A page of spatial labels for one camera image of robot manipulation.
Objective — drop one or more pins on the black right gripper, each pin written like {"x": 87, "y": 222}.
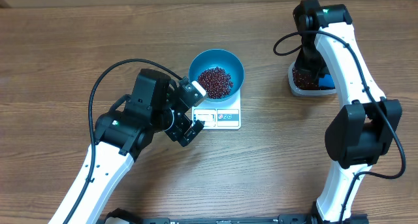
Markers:
{"x": 303, "y": 64}

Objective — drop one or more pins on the blue plastic measuring scoop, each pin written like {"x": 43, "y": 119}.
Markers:
{"x": 326, "y": 82}

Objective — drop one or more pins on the red beans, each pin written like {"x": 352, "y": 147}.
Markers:
{"x": 218, "y": 83}

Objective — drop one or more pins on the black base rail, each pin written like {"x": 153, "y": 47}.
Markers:
{"x": 123, "y": 216}

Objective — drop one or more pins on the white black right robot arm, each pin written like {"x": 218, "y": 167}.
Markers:
{"x": 329, "y": 61}

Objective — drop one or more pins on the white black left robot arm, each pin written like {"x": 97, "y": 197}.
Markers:
{"x": 157, "y": 104}

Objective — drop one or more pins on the teal metal bowl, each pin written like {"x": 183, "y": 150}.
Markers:
{"x": 217, "y": 58}

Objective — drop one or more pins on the clear plastic container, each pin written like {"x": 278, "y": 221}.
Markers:
{"x": 306, "y": 93}

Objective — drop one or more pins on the white digital kitchen scale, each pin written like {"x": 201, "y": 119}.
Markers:
{"x": 219, "y": 115}

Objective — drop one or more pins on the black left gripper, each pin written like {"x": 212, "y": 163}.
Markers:
{"x": 178, "y": 133}

